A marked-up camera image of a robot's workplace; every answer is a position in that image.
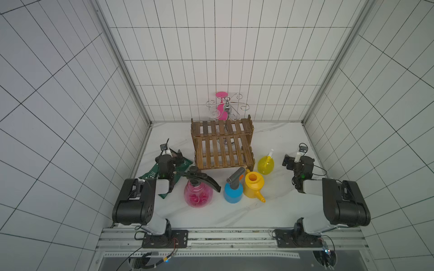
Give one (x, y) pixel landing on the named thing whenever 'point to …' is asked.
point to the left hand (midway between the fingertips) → (171, 154)
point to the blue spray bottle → (233, 189)
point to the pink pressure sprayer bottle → (198, 191)
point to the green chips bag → (179, 168)
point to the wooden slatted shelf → (223, 144)
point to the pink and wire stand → (225, 108)
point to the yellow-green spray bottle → (265, 164)
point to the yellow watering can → (254, 182)
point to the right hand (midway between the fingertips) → (289, 153)
